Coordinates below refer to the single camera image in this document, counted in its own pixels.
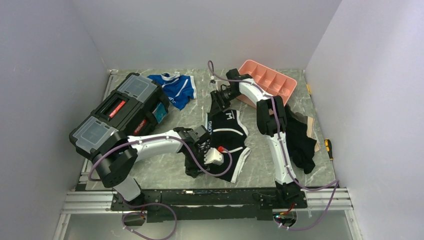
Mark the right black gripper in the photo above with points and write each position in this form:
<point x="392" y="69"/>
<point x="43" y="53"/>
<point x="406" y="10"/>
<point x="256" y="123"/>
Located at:
<point x="218" y="104"/>

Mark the black white underwear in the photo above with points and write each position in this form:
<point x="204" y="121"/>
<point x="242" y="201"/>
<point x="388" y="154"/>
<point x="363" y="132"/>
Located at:
<point x="227" y="131"/>

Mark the pink divided organizer tray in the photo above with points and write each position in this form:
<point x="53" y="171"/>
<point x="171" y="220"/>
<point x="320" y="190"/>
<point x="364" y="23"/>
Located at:
<point x="270" y="80"/>

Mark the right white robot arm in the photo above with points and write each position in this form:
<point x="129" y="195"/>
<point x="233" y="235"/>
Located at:
<point x="271" y="121"/>

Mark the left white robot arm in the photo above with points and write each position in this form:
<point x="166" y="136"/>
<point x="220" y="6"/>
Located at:
<point x="120" y="152"/>

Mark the blue white underwear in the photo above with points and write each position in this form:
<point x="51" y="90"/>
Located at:
<point x="179" y="88"/>

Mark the black plastic toolbox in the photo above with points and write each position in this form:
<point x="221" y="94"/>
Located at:
<point x="128" y="109"/>

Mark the brown cardboard piece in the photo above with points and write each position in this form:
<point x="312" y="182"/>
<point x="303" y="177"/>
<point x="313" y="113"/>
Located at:
<point x="310" y="132"/>

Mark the black cloth at right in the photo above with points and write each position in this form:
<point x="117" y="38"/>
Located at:
<point x="300" y="146"/>

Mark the yellow black screwdriver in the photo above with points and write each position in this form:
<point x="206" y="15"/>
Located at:
<point x="329" y="148"/>

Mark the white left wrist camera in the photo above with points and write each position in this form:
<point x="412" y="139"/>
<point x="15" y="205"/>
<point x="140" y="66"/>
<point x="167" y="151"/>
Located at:
<point x="213" y="156"/>

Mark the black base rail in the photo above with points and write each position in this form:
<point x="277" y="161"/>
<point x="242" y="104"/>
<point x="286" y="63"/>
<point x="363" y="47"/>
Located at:
<point x="207" y="204"/>

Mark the aluminium frame rail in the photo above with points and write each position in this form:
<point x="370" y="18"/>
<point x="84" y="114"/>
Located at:
<point x="82" y="203"/>

